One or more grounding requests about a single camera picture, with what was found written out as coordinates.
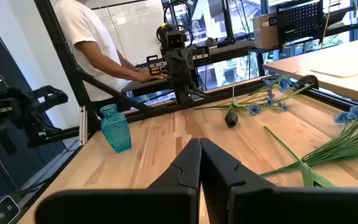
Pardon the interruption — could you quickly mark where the black aluminium table frame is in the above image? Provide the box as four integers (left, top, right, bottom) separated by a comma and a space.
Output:
34, 0, 358, 147

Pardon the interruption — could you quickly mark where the black monitor stand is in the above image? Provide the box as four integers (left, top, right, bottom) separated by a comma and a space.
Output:
218, 0, 237, 48

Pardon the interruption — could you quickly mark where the white frame bracket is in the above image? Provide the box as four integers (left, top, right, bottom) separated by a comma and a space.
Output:
78, 105, 89, 146

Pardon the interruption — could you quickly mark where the dark grey desk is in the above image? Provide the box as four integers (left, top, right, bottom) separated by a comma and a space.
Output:
121, 76, 175, 96

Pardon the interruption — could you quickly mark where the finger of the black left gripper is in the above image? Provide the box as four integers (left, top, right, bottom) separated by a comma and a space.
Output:
180, 49, 196, 89
167, 49, 182, 88

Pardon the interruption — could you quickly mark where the teal glass vase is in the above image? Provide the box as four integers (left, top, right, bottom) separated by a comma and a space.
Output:
99, 103, 132, 154

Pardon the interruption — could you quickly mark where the black pegboard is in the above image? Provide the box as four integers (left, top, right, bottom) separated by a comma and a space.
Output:
276, 0, 325, 47

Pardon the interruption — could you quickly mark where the black desk shelf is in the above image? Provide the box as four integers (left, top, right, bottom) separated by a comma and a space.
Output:
160, 39, 257, 68

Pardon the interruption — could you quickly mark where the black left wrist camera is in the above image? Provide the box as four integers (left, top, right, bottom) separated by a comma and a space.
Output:
165, 29, 185, 50

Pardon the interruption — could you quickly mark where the whiteboard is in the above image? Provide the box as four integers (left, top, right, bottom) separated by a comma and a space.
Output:
85, 0, 167, 67

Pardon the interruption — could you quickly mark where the black and silver camera box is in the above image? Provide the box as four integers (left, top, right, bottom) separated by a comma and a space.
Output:
0, 194, 21, 224

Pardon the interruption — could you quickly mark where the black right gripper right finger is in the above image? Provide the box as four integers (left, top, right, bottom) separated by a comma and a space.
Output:
200, 138, 358, 224

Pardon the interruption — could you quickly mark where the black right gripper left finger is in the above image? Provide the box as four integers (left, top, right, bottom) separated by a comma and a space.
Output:
34, 138, 203, 224

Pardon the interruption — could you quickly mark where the person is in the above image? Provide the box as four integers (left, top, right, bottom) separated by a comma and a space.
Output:
53, 0, 169, 103

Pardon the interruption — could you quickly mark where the cardboard box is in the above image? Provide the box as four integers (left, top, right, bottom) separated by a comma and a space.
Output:
252, 12, 280, 50

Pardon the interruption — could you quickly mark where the black frame clamp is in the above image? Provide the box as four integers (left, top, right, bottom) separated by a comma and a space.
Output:
296, 74, 320, 91

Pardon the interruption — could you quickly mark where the large light wood table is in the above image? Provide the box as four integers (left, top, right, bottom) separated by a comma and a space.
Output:
262, 35, 358, 106

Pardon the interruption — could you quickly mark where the dense blue flower bunch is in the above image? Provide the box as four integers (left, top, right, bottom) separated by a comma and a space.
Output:
259, 103, 358, 177

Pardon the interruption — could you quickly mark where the long sparse blue flower sprig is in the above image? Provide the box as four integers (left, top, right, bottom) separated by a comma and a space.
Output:
194, 74, 311, 115

